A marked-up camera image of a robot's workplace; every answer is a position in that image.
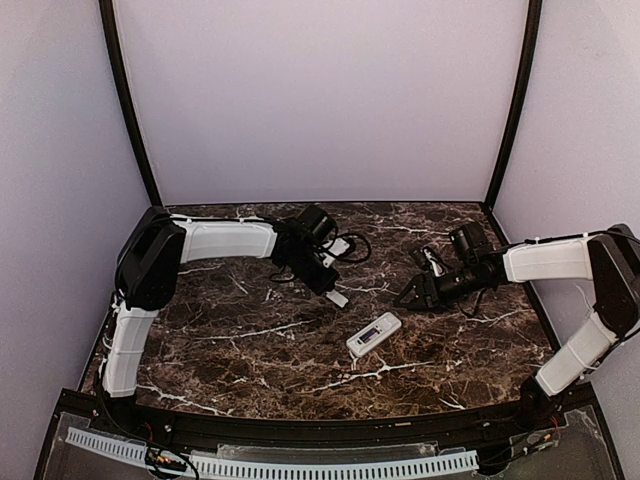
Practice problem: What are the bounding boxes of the white battery cover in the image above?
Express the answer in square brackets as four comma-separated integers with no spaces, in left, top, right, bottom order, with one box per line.
[326,290,349,308]

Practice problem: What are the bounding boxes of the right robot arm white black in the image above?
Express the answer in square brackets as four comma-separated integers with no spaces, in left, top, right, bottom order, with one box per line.
[393,222,639,399]

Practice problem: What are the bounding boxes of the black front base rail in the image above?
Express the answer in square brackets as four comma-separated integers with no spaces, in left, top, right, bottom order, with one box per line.
[79,396,553,451]

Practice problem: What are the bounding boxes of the black frame post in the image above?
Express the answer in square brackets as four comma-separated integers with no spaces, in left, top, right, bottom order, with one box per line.
[484,0,543,211]
[98,0,163,206]

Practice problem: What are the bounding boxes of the right black frame post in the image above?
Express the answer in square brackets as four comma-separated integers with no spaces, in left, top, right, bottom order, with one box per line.
[484,0,543,211]

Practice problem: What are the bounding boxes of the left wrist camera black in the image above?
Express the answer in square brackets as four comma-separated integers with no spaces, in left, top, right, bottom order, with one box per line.
[295,205,335,242]

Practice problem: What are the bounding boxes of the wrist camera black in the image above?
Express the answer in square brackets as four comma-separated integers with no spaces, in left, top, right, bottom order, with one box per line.
[449,222,494,263]
[295,205,335,242]

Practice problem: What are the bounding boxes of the left black frame post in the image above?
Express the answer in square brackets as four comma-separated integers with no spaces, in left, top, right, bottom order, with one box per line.
[98,0,163,206]

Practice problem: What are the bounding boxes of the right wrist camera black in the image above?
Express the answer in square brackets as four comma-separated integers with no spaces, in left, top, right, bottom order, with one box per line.
[449,222,494,263]

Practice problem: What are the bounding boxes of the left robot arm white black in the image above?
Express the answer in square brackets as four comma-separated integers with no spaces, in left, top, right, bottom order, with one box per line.
[100,206,350,398]

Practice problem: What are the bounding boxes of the purple AAA battery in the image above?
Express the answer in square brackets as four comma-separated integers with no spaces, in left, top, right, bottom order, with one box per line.
[358,327,383,345]

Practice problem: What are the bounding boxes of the left camera black cable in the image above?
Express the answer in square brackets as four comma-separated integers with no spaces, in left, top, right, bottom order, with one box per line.
[324,232,372,264]

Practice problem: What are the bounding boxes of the white remote control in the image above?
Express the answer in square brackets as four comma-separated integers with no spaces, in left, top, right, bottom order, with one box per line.
[346,312,402,358]

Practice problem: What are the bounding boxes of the white slotted cable duct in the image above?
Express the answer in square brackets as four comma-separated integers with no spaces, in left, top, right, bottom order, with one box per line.
[65,427,479,479]

